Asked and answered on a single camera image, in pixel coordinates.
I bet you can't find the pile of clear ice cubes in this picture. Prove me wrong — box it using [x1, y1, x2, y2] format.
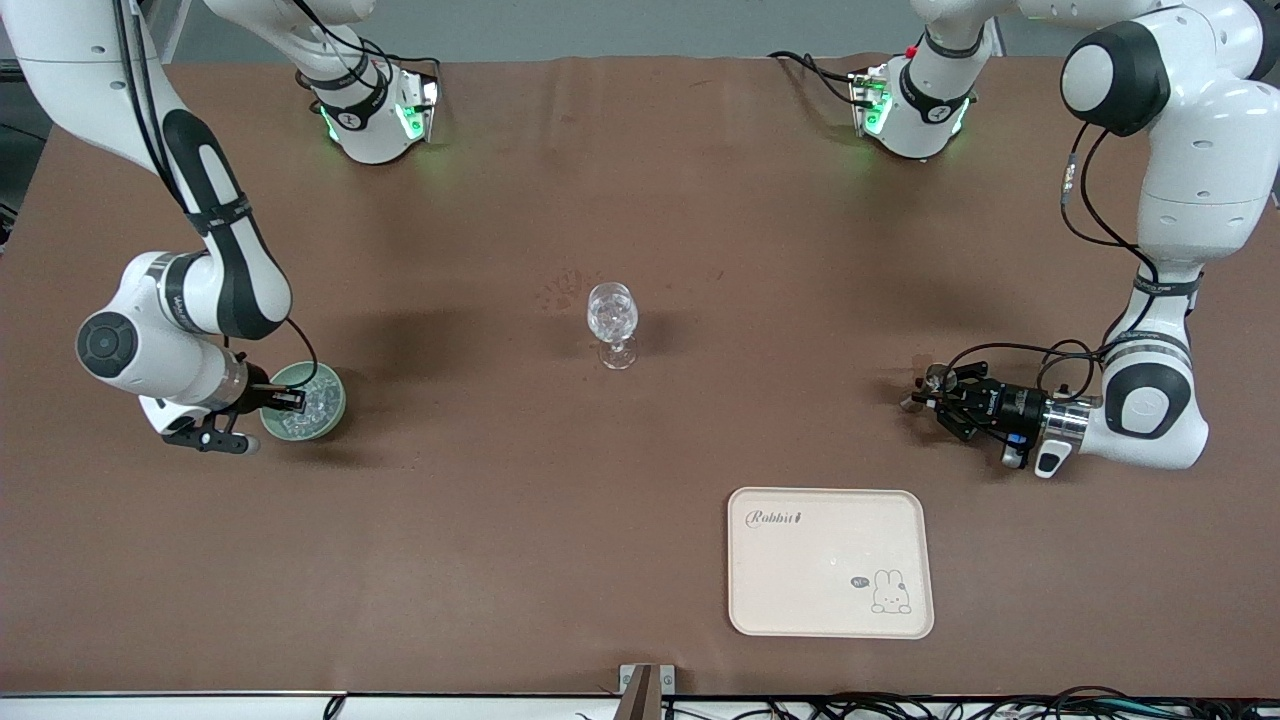
[277, 372, 339, 433]

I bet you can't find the metal double jigger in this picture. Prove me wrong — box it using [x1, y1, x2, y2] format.
[898, 365, 958, 414]

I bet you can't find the clear wine glass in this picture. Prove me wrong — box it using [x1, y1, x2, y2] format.
[586, 282, 640, 371]

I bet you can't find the green ceramic bowl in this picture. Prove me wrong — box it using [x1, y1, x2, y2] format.
[260, 361, 347, 442]

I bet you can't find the beige rabbit print tray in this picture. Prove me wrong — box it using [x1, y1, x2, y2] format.
[727, 487, 935, 640]

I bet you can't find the brown table cover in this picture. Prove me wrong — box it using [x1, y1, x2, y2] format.
[0, 55, 1280, 698]

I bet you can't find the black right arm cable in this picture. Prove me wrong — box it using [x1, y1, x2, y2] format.
[110, 0, 321, 389]

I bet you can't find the black cable bundle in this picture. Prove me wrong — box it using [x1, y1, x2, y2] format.
[660, 688, 1280, 720]

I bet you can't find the black left base cable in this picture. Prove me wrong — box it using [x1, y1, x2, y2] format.
[768, 50, 881, 106]

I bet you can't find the black base cable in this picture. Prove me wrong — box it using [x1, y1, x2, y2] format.
[768, 50, 881, 106]
[375, 45, 443, 86]

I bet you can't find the black right base cable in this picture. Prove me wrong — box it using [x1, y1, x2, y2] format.
[375, 45, 443, 86]

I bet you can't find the aluminium frame post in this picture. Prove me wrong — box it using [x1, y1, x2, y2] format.
[150, 0, 193, 63]

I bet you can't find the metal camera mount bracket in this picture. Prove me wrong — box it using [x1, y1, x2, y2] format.
[618, 663, 676, 720]

